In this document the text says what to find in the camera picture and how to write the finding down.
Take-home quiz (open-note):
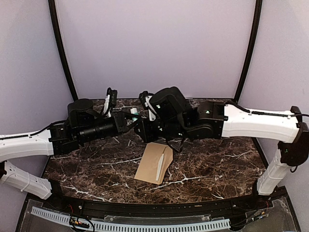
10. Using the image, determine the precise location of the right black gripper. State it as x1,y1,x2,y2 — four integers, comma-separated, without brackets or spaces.
133,117,190,143

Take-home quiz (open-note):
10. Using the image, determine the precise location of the white green glue stick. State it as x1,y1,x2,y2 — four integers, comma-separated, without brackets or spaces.
130,107,139,122

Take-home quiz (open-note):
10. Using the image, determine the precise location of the brown paper envelope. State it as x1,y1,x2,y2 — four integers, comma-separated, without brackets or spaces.
134,143,173,185

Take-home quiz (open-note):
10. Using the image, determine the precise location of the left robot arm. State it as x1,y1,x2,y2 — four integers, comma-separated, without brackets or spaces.
0,99,141,211

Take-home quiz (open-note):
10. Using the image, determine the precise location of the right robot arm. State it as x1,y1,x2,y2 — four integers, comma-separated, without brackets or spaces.
134,87,309,210

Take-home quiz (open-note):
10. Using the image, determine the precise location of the white slotted cable duct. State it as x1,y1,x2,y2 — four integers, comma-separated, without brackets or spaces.
30,207,231,232

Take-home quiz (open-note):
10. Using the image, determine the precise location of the black front table rail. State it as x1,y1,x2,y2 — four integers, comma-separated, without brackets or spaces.
43,193,273,218

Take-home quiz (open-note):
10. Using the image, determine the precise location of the left black corner post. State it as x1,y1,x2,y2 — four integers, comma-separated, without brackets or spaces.
48,0,78,101

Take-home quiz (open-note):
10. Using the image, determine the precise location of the black corner post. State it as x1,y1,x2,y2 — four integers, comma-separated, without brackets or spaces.
48,0,78,101
233,0,263,103

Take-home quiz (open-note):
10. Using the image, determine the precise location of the right black corner post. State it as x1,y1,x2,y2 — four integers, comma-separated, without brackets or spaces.
233,0,263,103

